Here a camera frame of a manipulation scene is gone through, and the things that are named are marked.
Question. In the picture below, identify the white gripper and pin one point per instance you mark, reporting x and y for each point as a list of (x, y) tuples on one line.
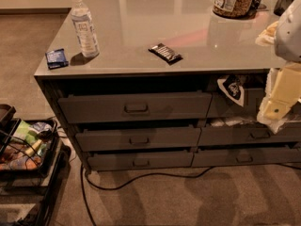
[(289, 35)]

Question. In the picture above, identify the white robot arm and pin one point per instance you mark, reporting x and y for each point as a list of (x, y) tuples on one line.
[(285, 34)]

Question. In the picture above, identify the clear plastic bags in drawer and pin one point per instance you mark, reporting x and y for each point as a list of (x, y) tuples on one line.
[(231, 121)]

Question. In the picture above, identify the grey drawer cabinet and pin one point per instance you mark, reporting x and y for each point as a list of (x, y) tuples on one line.
[(210, 46)]

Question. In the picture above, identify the black and white chip bag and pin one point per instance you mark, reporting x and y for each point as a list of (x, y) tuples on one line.
[(232, 87)]

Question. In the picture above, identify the large jar of nuts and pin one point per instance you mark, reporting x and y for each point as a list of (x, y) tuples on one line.
[(231, 8)]

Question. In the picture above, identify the dark chocolate bar wrapper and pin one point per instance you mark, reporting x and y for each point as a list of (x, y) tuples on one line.
[(165, 53)]

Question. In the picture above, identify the clear plastic water bottle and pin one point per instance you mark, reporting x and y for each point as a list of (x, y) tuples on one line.
[(84, 28)]

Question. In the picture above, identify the blue snack packet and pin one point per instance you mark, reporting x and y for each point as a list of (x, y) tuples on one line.
[(56, 59)]

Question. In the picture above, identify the green snack bag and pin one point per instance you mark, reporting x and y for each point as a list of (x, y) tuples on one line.
[(27, 133)]

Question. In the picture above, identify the black wire rack cart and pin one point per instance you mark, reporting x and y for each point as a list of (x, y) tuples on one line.
[(30, 176)]

